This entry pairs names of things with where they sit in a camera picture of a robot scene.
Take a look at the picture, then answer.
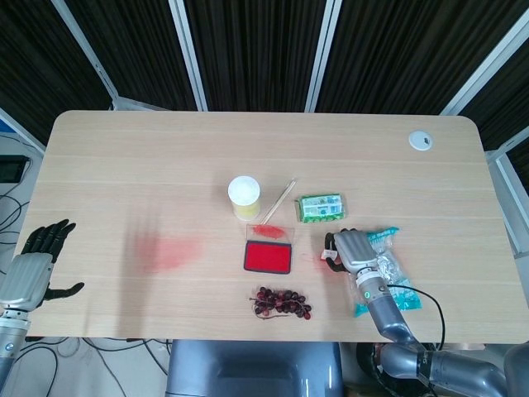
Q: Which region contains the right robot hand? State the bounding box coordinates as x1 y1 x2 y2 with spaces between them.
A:
323 227 384 276

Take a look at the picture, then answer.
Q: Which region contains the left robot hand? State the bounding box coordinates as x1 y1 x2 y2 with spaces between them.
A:
0 218 86 313

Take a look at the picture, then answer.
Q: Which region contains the red ink pad clear lid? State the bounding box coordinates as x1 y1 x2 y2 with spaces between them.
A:
242 222 297 275

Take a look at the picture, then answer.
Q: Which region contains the green tissue pack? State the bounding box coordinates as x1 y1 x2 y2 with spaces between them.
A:
294 193 347 225

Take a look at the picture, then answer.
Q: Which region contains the teal clear snack packet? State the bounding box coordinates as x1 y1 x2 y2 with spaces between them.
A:
346 225 425 318

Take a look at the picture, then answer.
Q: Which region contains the wooden chopstick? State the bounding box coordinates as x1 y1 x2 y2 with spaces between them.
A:
264 178 296 222
266 179 298 222

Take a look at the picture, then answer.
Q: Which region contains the red grape bunch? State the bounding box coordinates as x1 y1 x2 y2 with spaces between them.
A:
249 285 313 321

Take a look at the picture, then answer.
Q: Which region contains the black trash bin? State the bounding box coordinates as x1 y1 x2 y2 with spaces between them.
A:
356 342 439 397

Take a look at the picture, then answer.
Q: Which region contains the black screen device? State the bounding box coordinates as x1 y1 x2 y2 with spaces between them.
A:
0 155 31 183

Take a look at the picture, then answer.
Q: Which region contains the clear tube white lid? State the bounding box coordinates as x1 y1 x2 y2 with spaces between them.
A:
227 175 262 222

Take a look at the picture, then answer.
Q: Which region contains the black floor cable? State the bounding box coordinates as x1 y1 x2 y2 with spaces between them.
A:
0 192 25 247
24 337 169 397

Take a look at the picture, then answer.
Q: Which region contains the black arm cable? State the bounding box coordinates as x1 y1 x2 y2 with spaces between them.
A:
386 284 446 351

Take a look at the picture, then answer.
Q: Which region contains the white round cable grommet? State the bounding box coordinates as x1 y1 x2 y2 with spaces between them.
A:
408 130 436 151

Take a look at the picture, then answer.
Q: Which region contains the white partition frame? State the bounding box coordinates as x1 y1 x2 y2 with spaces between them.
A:
485 123 529 260

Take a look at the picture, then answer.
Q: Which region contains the white partition post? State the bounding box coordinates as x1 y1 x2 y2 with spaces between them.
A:
305 0 344 112
51 0 121 111
168 0 208 112
438 16 529 117

